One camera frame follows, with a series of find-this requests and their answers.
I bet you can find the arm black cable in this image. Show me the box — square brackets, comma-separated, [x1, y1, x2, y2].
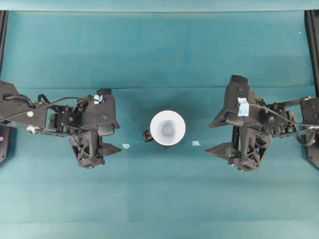
[248, 103, 319, 146]
[0, 93, 97, 124]

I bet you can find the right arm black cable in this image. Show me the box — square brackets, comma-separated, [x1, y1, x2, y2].
[248, 103, 319, 146]

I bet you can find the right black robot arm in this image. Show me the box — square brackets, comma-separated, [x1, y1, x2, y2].
[205, 97, 319, 172]

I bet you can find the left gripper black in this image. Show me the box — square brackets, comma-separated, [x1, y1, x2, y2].
[48, 101, 122, 169]

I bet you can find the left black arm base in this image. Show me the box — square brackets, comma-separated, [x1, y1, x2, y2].
[0, 10, 12, 164]

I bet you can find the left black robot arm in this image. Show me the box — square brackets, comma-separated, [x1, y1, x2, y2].
[0, 81, 121, 169]

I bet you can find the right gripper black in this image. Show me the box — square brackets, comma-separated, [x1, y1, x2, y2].
[205, 98, 297, 172]

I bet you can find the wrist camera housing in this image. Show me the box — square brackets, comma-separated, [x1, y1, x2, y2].
[223, 75, 261, 126]
[81, 89, 117, 131]

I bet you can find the right wrist camera housing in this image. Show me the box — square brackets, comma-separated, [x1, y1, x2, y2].
[223, 75, 261, 126]

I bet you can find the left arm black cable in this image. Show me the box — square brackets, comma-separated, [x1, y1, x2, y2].
[0, 93, 97, 124]

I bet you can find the white paper cup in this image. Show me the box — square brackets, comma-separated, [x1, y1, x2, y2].
[150, 110, 186, 146]

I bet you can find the black cup holder with handle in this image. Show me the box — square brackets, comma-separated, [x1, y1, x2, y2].
[142, 130, 184, 148]

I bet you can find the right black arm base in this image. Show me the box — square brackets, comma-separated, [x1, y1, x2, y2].
[305, 9, 319, 168]

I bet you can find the left wrist camera housing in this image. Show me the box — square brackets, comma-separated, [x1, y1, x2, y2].
[81, 89, 117, 131]

